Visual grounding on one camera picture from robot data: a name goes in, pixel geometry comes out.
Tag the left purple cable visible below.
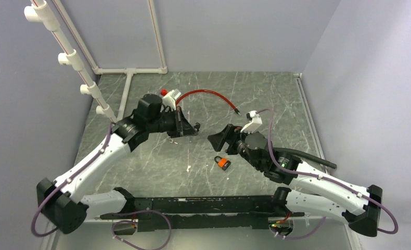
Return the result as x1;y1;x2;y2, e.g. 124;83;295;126
30;124;173;250

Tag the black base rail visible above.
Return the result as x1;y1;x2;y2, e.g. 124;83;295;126
100;188;304;232

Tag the purple cable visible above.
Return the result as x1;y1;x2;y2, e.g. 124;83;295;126
255;108;399;241
30;124;173;250

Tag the orange padlock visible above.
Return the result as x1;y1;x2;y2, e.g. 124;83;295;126
214;156;232;171

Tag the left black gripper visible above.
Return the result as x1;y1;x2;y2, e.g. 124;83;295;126
148;106;198;139

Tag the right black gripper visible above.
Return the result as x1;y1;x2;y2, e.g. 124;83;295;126
208;123;263;171

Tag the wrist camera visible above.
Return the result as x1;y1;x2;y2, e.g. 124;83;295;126
240;110;263;134
160;89;182;110

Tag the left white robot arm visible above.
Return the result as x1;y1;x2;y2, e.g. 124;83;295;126
31;89;200;236

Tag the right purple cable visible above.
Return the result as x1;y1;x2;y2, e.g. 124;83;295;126
255;108;399;241

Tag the black rubber hose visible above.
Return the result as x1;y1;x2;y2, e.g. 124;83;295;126
274;147;338;170

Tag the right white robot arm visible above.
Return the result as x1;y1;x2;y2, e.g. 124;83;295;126
207;124;382;237

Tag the white PVC pipe frame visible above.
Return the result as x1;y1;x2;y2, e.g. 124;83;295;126
23;1;168;122

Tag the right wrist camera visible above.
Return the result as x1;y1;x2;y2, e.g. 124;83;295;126
240;110;263;134

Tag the red cable lock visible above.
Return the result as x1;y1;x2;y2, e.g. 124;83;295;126
175;89;242;116

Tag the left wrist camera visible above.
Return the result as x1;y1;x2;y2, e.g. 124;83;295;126
160;89;182;110

